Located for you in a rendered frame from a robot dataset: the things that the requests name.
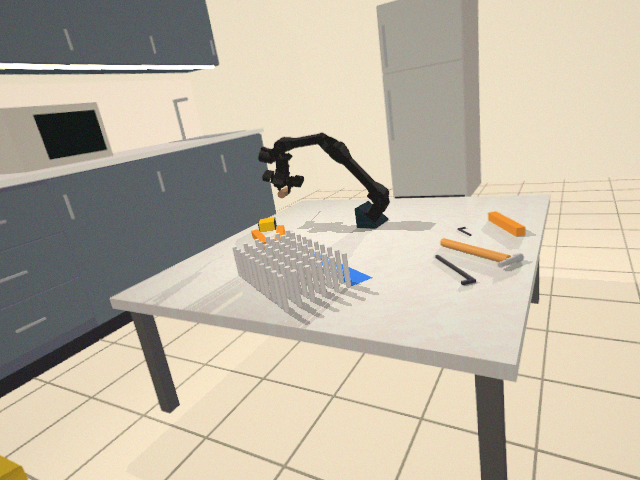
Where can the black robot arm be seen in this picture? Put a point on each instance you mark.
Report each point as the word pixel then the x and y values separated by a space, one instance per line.
pixel 377 193

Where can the blue flat strip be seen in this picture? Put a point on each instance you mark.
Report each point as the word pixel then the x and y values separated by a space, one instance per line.
pixel 356 277

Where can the orange-handled hammer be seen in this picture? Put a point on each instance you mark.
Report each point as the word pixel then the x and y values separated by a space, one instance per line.
pixel 503 259

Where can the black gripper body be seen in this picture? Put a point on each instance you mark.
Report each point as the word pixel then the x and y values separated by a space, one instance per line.
pixel 296 181

